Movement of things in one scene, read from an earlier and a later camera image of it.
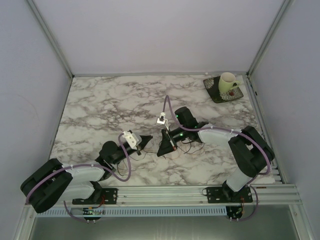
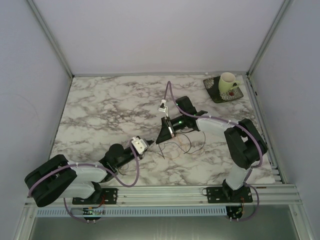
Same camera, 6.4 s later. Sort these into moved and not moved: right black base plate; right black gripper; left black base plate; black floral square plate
Moved: right black gripper
Not moved: black floral square plate; left black base plate; right black base plate
